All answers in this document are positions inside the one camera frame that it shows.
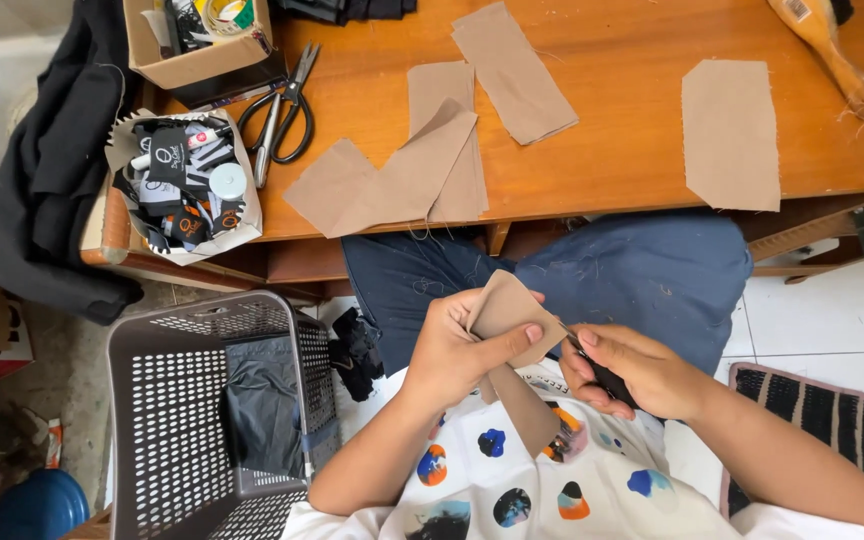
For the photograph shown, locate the person's left hand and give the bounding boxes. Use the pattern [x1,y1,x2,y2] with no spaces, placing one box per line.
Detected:
[400,287,547,411]

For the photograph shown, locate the person's right hand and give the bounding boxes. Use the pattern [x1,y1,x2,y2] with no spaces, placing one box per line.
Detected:
[558,324,705,423]

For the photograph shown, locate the black seam ripper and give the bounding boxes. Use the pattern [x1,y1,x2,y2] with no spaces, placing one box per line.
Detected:
[558,322,640,411]

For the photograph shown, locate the small black cloth bundle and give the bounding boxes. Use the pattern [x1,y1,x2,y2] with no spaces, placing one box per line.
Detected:
[326,306,387,403]

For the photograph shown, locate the person's blue trousers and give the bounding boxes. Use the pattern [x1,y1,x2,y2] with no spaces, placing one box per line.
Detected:
[339,209,755,378]

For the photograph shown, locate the person's white printed shirt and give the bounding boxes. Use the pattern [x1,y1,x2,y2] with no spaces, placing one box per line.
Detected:
[280,358,864,540]

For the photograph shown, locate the tan fabric piece with fold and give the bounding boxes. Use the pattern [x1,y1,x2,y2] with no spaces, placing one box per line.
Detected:
[282,97,479,240]

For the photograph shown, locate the black plastic bag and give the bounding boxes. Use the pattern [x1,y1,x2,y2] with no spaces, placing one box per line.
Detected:
[219,335,307,481]

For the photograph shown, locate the black and tan striped mat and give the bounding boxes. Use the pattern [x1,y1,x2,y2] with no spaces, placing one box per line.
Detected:
[719,361,864,524]

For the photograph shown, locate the white paper box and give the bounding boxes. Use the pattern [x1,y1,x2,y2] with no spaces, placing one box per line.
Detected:
[105,108,265,267]

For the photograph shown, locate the tan fabric piece clipped corners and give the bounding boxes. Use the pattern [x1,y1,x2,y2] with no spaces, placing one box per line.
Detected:
[681,59,783,213]

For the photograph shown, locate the silver thread snips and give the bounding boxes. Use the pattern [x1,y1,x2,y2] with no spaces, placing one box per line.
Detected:
[252,90,284,190]

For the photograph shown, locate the white round cap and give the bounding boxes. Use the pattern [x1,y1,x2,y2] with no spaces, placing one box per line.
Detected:
[208,162,249,202]

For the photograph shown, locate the grey plastic laundry basket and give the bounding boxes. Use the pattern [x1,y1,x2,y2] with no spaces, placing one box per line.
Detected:
[105,290,344,540]

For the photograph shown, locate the long tan fabric rectangle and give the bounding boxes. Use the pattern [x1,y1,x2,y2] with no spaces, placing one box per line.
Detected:
[450,1,580,147]

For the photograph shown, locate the black scissors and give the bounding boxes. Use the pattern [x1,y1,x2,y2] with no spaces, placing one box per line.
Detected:
[236,41,323,166]

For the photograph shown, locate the pile of black clothing labels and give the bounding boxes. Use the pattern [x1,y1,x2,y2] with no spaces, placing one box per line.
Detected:
[113,121,247,255]

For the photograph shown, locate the white marker pen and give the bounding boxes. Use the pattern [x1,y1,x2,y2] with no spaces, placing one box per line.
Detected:
[129,125,235,171]

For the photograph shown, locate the flat black box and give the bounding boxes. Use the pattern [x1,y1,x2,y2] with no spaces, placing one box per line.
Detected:
[169,49,290,111]

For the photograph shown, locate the dark folded fabric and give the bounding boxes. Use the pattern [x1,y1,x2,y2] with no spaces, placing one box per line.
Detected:
[273,0,419,28]

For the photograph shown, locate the wooden club with frayed end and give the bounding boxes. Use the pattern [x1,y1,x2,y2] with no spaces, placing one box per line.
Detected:
[766,0,864,122]

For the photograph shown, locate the brown cardboard box of supplies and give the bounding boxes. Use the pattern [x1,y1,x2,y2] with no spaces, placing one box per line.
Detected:
[122,0,276,92]

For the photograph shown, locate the clear tape roll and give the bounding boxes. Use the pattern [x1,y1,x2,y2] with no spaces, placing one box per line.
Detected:
[201,0,256,36]

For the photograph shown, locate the black draped garment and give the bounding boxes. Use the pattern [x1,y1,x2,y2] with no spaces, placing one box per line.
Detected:
[0,0,146,327]

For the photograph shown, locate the blue plastic bucket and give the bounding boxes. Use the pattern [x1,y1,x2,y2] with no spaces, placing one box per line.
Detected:
[0,468,91,540]

